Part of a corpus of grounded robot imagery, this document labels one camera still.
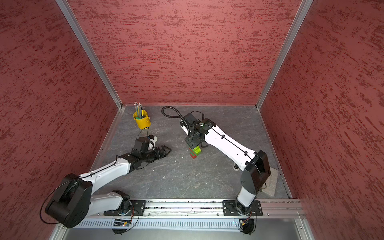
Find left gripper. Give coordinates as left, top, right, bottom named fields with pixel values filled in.
left=141, top=145, right=172, bottom=162

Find lime 2x2 brick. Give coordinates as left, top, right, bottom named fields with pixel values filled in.
left=193, top=146, right=202, bottom=156

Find red 2x4 brick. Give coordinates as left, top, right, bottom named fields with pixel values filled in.
left=190, top=152, right=197, bottom=159

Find lime 2x4 brick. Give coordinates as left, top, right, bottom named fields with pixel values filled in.
left=190, top=146, right=201, bottom=159

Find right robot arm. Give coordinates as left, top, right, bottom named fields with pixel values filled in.
left=180, top=113, right=271, bottom=216

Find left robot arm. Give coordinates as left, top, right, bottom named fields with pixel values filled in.
left=41, top=135, right=172, bottom=228

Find yellow pencil cup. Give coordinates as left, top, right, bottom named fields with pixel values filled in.
left=133, top=110, right=151, bottom=130

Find pencils in cup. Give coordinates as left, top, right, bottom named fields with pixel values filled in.
left=134, top=102, right=143, bottom=119

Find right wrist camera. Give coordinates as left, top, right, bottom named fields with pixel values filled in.
left=180, top=120, right=189, bottom=136

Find aluminium front rail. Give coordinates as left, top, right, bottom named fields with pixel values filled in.
left=142, top=199, right=307, bottom=219

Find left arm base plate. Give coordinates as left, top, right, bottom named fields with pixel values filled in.
left=104, top=200, right=147, bottom=217

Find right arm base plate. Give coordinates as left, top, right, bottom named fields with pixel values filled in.
left=222, top=200, right=263, bottom=217

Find right corner aluminium post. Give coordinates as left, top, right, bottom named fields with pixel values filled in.
left=256, top=0, right=313, bottom=112

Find corner aluminium post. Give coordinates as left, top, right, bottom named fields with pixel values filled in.
left=256, top=0, right=313, bottom=112
left=56, top=0, right=123, bottom=110

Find left corner aluminium post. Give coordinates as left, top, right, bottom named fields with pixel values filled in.
left=56, top=0, right=123, bottom=110

